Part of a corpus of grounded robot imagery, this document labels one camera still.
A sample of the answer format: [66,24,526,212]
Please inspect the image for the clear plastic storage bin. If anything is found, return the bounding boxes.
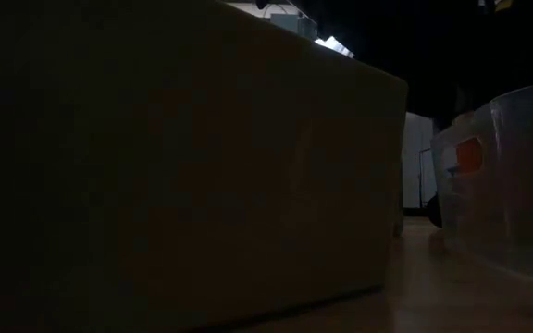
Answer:
[430,80,533,284]

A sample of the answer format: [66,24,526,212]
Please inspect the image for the large cardboard box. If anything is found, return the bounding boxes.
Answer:
[0,0,410,333]

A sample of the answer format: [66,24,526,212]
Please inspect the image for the bright ceiling light panel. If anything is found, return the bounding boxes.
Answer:
[315,35,355,59]

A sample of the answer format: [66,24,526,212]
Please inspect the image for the black cylindrical object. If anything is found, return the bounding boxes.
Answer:
[427,193,443,228]

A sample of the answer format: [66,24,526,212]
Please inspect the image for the grey wall box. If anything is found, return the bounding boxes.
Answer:
[269,12,318,41]

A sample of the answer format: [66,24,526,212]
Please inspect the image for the white wall column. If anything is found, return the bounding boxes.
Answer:
[402,112,437,210]

